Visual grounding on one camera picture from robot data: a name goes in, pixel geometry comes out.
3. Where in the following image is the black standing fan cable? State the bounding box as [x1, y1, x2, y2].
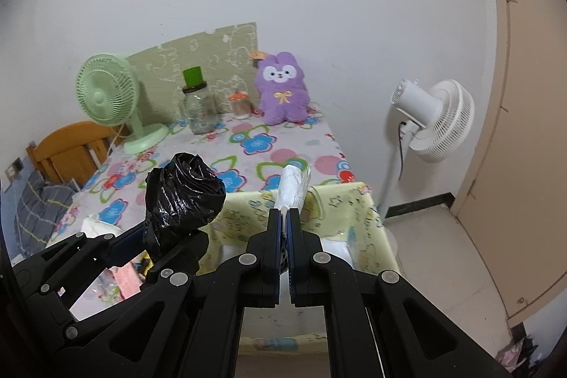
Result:
[398, 120, 409, 180]

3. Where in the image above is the white standing fan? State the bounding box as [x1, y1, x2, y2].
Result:
[378, 79, 476, 219]

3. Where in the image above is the wooden chair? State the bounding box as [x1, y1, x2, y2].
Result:
[27, 121, 129, 188]

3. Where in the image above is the white tissue pack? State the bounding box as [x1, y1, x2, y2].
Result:
[82, 213, 122, 238]

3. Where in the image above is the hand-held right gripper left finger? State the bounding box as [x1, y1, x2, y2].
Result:
[75, 210, 283, 378]

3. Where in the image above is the pink packet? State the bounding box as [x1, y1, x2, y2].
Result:
[111, 263, 143, 299]

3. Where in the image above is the small jar with orange lid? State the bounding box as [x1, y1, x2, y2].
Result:
[228, 90, 253, 120]

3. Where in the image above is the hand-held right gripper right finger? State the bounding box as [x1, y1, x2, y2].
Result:
[287, 210, 510, 378]

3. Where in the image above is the beige door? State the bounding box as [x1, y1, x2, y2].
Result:
[452, 0, 567, 323]

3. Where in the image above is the green desk fan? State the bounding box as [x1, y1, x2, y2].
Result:
[76, 54, 169, 155]

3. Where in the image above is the floral tablecloth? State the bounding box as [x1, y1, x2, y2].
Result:
[46, 108, 355, 255]

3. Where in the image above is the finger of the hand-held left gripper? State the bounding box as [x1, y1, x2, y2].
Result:
[148, 232, 210, 279]
[13, 223, 149, 343]

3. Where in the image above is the grey plaid bedding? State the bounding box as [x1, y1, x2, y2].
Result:
[0, 172, 78, 264]

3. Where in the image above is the white desk fan cable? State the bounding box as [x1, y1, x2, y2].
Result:
[107, 128, 128, 151]

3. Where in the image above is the green patterned wall sheet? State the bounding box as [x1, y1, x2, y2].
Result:
[126, 22, 258, 125]

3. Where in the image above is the clutter pile by door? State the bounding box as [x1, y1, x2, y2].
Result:
[496, 334, 538, 366]

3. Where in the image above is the glass jar with green lid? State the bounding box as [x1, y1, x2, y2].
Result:
[179, 67, 222, 135]

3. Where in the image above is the yellow fabric storage box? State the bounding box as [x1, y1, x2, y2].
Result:
[197, 182, 402, 354]

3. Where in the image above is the purple plush toy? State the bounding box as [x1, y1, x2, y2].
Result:
[253, 50, 313, 125]

